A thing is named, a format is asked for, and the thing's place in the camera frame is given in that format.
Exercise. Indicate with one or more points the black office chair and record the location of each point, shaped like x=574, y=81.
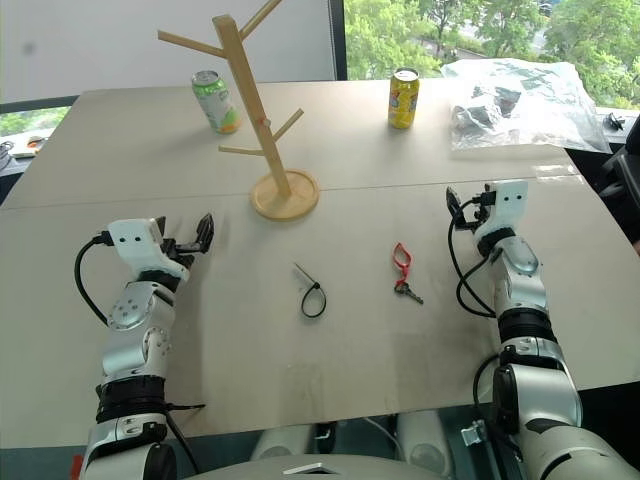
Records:
x=622, y=190

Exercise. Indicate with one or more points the dark window frame post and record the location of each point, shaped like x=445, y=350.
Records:
x=338, y=40

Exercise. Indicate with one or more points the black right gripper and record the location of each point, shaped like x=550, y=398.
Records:
x=472, y=217

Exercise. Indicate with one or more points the small black clip object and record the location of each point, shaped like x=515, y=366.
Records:
x=616, y=121

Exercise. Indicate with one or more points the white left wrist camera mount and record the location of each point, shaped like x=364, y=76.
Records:
x=134, y=243

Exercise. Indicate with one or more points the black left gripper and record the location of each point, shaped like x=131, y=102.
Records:
x=181, y=248

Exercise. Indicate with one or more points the wooden tree-shaped hanging rack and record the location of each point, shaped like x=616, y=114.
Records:
x=260, y=125

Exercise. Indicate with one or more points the green drink can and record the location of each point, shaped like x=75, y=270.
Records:
x=217, y=102

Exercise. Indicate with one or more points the white notebook with orange item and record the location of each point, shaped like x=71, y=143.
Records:
x=27, y=147

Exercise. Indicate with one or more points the yellow drink can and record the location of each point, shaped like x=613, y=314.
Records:
x=403, y=99

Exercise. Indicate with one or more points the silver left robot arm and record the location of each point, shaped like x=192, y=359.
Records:
x=131, y=345

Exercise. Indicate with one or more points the clear plastic bag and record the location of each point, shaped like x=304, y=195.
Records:
x=525, y=107

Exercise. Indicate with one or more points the metal bracket under table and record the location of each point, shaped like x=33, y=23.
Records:
x=475, y=434

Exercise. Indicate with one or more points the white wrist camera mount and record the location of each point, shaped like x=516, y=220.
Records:
x=134, y=243
x=504, y=206

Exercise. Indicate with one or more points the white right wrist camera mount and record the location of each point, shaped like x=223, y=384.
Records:
x=504, y=206

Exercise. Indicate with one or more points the black looped zip tie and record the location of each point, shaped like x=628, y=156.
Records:
x=313, y=296

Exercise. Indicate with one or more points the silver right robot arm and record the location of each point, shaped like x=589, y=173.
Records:
x=530, y=350

